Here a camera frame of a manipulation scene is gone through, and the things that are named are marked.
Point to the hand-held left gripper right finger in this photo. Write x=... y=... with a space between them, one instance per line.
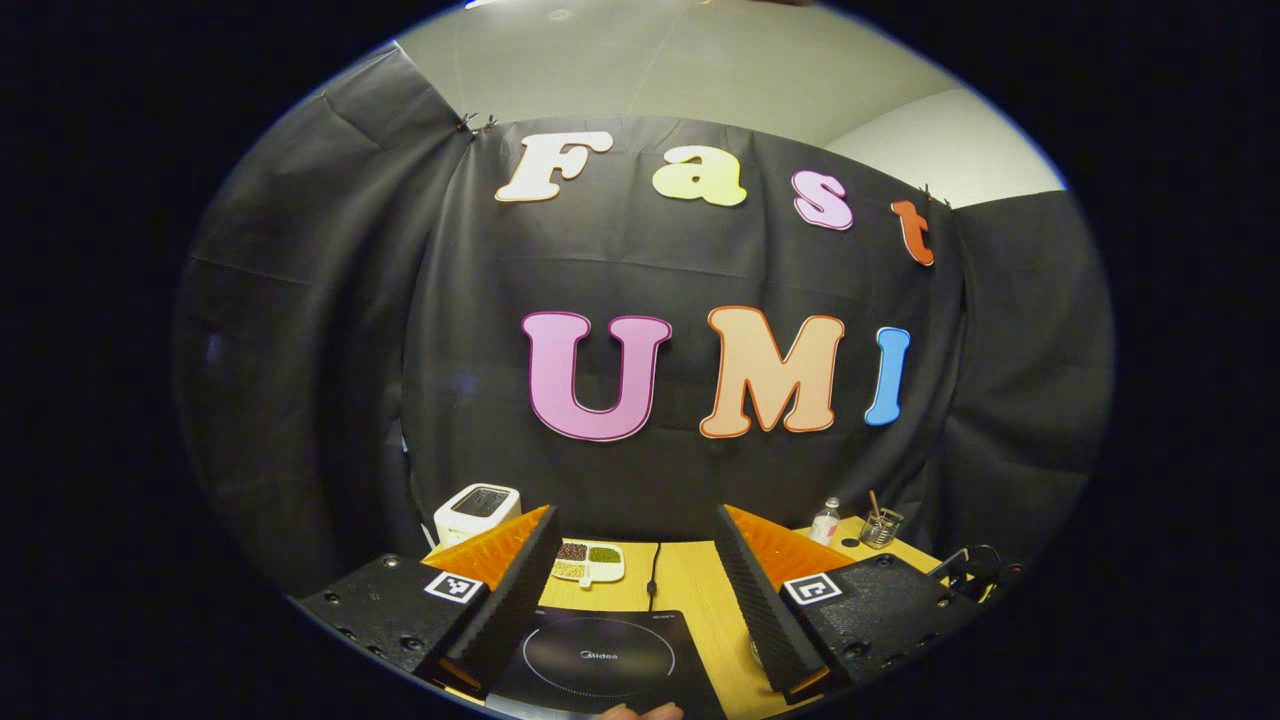
x=760 y=610

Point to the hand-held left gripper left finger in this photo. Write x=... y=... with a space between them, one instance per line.
x=510 y=610

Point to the black induction cooktop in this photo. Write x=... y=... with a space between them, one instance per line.
x=610 y=660

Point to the white divided dish of beans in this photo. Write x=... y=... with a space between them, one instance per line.
x=588 y=563

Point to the small glass cup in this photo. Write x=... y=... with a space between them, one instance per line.
x=882 y=530

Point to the white toaster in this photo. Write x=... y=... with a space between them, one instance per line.
x=478 y=512

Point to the clear plastic bottle white label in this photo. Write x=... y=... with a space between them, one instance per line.
x=825 y=525

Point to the wooden stick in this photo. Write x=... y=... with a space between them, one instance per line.
x=873 y=503

